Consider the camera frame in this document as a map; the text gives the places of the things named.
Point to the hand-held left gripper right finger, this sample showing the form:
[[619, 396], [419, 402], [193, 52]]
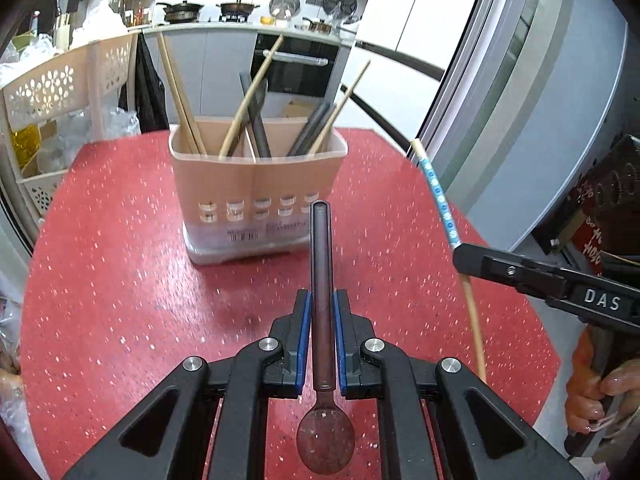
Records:
[[341, 345]]

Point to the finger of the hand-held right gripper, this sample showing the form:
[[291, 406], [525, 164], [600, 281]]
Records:
[[500, 267]]

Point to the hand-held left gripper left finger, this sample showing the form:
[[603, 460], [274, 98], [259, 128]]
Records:
[[303, 345]]

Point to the blue patterned wooden chopstick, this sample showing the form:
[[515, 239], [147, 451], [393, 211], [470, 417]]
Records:
[[442, 205]]

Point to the beige plastic utensil holder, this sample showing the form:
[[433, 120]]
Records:
[[250, 195]]

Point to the chopsticks and utensils in holder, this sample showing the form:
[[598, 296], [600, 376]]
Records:
[[210, 60]]

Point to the person's right hand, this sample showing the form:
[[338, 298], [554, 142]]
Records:
[[620, 387]]

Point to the black printed clothing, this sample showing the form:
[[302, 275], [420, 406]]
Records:
[[600, 200]]

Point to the plain wooden chopstick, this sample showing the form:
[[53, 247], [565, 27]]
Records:
[[175, 92], [336, 110], [186, 97], [252, 95], [345, 100]]

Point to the cardboard box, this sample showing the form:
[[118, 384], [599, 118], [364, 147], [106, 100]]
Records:
[[300, 109]]

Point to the white tall cabinet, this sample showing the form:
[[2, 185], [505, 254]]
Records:
[[415, 25]]

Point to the black built-in oven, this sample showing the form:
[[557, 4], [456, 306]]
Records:
[[305, 80]]

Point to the crumpled clear plastic bag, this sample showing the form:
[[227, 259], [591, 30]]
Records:
[[10, 375]]

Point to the black hanging bag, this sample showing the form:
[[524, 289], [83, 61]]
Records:
[[147, 90]]

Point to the small copper saucepan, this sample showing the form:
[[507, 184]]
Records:
[[316, 24]]

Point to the yellow bowl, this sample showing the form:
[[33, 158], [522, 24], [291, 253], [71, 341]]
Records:
[[267, 20]]

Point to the gas stove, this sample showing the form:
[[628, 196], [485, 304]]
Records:
[[235, 18]]

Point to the copper pot with lid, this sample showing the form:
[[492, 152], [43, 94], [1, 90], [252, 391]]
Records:
[[239, 7]]

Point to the black wok with lid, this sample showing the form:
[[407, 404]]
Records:
[[181, 11]]

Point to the beige perforated storage rack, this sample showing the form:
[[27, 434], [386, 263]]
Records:
[[65, 80]]

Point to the white spice rack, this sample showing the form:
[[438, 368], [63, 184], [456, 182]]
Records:
[[140, 7]]

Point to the pile of clear plastic bags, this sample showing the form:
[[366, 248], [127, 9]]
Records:
[[60, 35]]

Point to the beige knife block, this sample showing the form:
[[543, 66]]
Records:
[[62, 32]]

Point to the green plastic colander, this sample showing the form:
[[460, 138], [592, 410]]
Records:
[[22, 42]]

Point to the steel kitchen faucet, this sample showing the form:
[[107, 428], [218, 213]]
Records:
[[54, 4]]

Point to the round black wall rack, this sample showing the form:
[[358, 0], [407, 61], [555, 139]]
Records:
[[339, 1]]

